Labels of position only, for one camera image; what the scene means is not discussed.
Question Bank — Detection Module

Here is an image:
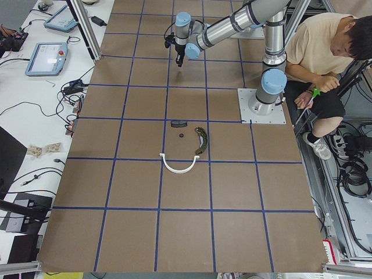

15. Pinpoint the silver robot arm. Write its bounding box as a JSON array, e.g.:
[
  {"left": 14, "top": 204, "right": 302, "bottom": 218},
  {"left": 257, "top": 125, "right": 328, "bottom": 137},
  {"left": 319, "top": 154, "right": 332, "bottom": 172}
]
[
  {"left": 170, "top": 1, "right": 288, "bottom": 70},
  {"left": 247, "top": 1, "right": 287, "bottom": 116}
]

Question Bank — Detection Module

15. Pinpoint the aluminium frame post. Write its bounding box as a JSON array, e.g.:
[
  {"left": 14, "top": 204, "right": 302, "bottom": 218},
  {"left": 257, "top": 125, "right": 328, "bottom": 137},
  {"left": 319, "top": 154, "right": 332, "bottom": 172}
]
[{"left": 66, "top": 0, "right": 102, "bottom": 61}]

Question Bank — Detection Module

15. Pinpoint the white curved plastic part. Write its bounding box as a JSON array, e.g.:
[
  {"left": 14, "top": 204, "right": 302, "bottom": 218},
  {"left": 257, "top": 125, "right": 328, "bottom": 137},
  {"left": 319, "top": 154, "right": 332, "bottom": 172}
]
[{"left": 159, "top": 153, "right": 200, "bottom": 174}]

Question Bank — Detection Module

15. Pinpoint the green brake shoe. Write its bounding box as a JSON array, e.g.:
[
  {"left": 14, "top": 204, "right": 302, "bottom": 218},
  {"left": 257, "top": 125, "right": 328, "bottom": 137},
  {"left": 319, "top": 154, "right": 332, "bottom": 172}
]
[{"left": 195, "top": 127, "right": 208, "bottom": 155}]

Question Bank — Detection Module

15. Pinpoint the person in beige shirt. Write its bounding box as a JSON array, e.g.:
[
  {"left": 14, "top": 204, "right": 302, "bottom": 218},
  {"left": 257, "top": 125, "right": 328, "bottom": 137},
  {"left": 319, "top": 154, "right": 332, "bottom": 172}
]
[{"left": 284, "top": 13, "right": 371, "bottom": 160}]

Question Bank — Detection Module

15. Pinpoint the black power adapter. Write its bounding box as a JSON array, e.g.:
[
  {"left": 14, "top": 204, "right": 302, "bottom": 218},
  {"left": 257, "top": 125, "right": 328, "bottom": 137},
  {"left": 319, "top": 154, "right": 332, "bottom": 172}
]
[{"left": 90, "top": 16, "right": 107, "bottom": 27}]

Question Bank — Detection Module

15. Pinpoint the green handled reacher tool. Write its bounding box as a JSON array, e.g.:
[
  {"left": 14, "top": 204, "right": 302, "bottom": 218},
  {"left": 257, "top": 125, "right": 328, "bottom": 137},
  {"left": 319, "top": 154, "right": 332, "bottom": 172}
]
[{"left": 294, "top": 87, "right": 321, "bottom": 127}]

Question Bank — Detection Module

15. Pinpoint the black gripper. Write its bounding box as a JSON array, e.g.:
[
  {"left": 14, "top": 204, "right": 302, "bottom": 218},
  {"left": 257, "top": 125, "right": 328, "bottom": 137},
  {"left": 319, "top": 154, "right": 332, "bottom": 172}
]
[{"left": 175, "top": 44, "right": 185, "bottom": 67}]

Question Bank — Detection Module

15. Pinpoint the upper teach pendant tablet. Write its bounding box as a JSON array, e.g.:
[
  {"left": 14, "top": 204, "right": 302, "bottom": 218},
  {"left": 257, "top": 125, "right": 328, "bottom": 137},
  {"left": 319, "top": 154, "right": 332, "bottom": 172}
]
[{"left": 44, "top": 5, "right": 77, "bottom": 33}]

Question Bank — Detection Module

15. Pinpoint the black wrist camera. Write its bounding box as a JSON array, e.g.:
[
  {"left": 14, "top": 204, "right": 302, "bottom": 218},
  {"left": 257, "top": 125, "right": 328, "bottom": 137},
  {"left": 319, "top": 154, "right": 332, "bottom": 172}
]
[{"left": 164, "top": 32, "right": 175, "bottom": 48}]

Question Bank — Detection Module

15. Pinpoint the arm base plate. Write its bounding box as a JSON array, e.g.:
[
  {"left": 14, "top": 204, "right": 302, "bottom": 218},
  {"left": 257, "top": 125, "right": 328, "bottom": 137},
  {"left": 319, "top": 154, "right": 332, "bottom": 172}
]
[
  {"left": 237, "top": 88, "right": 286, "bottom": 125},
  {"left": 230, "top": 27, "right": 264, "bottom": 40}
]

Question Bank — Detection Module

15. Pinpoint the teach pendant tablet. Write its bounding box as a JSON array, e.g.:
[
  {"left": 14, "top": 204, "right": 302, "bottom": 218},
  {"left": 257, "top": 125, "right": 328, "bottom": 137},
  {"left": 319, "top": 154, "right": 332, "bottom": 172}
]
[
  {"left": 44, "top": 5, "right": 77, "bottom": 33},
  {"left": 25, "top": 42, "right": 69, "bottom": 77}
]

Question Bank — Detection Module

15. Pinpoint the black monitor corner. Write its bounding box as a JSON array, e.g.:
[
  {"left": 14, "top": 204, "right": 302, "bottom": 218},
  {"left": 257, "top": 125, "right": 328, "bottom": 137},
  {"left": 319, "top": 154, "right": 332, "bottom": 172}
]
[{"left": 0, "top": 127, "right": 27, "bottom": 199}]

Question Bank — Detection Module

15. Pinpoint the lower teach pendant tablet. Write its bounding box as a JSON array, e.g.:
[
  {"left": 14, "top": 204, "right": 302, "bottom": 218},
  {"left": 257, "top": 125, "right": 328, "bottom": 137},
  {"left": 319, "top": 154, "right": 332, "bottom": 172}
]
[{"left": 25, "top": 42, "right": 69, "bottom": 77}]

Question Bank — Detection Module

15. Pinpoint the grey brake pad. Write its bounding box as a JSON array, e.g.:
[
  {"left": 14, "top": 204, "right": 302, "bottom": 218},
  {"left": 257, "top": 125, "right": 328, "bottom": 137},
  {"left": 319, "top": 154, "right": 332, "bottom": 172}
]
[{"left": 170, "top": 120, "right": 188, "bottom": 128}]

